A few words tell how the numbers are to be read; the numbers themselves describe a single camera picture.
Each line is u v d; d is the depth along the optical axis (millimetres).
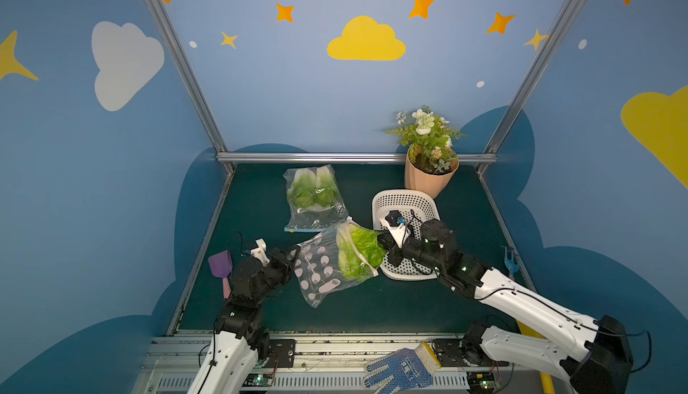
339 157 1153
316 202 1072
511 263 907
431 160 1017
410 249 647
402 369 718
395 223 604
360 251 666
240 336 538
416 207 1068
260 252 725
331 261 704
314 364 734
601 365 381
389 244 662
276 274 625
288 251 760
